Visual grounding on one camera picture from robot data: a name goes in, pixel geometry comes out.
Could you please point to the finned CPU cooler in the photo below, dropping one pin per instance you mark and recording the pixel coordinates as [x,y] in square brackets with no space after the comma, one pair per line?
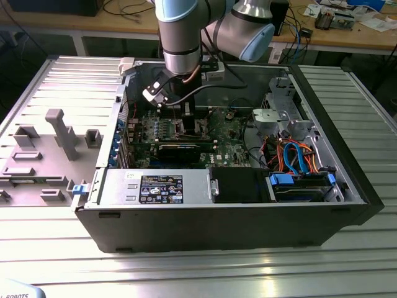
[324,19]

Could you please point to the white paper label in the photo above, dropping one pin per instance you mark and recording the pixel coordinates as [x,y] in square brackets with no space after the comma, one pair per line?
[275,56]

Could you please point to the hard disk in blue carrier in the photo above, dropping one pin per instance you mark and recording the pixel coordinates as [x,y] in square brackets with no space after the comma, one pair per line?
[297,186]

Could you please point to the silver embossed metal bracket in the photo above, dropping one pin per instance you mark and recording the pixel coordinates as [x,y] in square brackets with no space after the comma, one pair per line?
[268,118]

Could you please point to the grey parts rack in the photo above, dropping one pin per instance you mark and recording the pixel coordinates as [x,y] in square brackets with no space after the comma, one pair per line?
[63,133]

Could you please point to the grey metal device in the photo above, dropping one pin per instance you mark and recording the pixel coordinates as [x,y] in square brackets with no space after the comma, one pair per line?
[343,20]

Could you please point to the CPU socket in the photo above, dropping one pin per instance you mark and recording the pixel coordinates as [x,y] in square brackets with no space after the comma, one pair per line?
[178,132]

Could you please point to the beige plastic block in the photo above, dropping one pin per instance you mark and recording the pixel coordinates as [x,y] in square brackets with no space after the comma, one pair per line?
[127,65]

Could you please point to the grey camera box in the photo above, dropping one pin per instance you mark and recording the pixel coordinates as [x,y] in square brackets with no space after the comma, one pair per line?
[214,74]

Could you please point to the white papers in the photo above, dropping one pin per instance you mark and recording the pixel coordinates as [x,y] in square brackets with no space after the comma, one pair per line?
[378,24]

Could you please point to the black PC case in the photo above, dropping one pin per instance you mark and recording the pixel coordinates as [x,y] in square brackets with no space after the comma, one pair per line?
[217,226]

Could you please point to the black graphics card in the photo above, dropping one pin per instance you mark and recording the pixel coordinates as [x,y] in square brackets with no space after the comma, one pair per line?
[178,153]

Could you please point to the black flat device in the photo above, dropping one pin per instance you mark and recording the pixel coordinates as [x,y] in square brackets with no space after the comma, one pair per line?
[52,6]

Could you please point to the silver coin battery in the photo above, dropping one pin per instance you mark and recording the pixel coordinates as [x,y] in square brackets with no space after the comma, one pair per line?
[229,115]

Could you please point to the perforated metal disk bay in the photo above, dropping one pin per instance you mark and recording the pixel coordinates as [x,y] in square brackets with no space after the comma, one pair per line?
[279,90]

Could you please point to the green RAM stick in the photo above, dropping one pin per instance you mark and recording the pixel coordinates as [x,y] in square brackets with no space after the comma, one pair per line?
[149,142]

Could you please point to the wooden desk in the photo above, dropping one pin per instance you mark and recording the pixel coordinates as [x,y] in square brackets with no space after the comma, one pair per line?
[93,26]

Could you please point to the blue flat box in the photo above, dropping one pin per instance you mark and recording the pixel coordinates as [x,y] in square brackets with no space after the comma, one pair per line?
[366,3]

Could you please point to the black upright box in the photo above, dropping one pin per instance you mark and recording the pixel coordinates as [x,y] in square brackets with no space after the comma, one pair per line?
[281,15]

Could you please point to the white black camera box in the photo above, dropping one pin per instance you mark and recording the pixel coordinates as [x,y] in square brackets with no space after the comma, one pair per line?
[155,90]

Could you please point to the grey power supply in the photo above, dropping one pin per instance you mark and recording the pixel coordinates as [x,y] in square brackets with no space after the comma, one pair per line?
[118,186]

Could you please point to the blue case latch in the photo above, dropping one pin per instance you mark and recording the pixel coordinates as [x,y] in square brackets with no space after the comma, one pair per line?
[80,189]

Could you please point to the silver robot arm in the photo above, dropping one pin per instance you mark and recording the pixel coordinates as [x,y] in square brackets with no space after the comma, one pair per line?
[180,31]

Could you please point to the green motherboard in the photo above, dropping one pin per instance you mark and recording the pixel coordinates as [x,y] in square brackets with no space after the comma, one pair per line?
[229,146]

